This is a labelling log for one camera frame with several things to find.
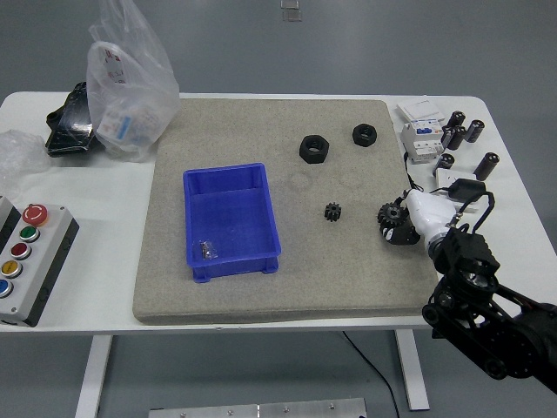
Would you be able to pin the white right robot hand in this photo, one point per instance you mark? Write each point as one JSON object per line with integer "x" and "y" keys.
{"x": 428, "y": 213}

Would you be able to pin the large black gear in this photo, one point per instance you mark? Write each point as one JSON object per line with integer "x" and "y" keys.
{"x": 390, "y": 216}

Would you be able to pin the small black gear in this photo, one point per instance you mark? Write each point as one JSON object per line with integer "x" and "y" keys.
{"x": 333, "y": 212}

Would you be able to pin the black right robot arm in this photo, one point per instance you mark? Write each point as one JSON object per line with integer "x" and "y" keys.
{"x": 465, "y": 261}

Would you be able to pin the small black hex nut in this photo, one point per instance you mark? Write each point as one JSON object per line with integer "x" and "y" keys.
{"x": 365, "y": 135}

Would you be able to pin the large black hex nut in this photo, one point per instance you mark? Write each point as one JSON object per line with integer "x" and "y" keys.
{"x": 314, "y": 149}

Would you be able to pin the blue plastic box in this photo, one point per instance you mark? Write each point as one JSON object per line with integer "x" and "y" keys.
{"x": 230, "y": 217}

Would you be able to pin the grey push-button control box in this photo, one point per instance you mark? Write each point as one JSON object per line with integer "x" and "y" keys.
{"x": 43, "y": 265}

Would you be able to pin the white socket plate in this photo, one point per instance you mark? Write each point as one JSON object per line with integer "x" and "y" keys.
{"x": 444, "y": 176}

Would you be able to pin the black power adapter plug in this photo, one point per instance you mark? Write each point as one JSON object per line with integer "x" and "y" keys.
{"x": 467, "y": 188}

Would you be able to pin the black cylindrical capacitor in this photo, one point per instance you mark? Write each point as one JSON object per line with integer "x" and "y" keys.
{"x": 475, "y": 131}
{"x": 457, "y": 119}
{"x": 447, "y": 136}
{"x": 445, "y": 162}
{"x": 487, "y": 166}
{"x": 459, "y": 138}

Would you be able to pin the white circuit breaker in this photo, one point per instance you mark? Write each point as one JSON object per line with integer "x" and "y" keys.
{"x": 420, "y": 143}

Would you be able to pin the white table leg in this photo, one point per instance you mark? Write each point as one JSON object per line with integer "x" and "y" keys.
{"x": 93, "y": 374}
{"x": 411, "y": 370}

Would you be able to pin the grey-brown mat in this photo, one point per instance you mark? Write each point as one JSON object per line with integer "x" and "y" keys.
{"x": 261, "y": 130}

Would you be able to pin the small bag of screws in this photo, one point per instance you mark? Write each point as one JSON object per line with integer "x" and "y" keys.
{"x": 208, "y": 249}

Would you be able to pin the small clear floor plate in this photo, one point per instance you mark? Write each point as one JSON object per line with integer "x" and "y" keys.
{"x": 290, "y": 4}
{"x": 291, "y": 16}

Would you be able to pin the silver metal plate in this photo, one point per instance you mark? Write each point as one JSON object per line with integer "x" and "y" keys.
{"x": 257, "y": 410}

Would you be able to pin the translucent plastic bag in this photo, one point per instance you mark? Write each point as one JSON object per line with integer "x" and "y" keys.
{"x": 143, "y": 82}

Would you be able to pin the white carton with blue print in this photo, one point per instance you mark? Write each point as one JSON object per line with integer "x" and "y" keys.
{"x": 115, "y": 126}

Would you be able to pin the black part in clear wrap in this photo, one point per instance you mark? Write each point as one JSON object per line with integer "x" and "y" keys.
{"x": 69, "y": 130}

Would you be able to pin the crumpled clear plastic bag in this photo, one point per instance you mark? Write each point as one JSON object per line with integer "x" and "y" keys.
{"x": 19, "y": 157}

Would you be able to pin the white wall switch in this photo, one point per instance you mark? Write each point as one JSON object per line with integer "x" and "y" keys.
{"x": 420, "y": 111}

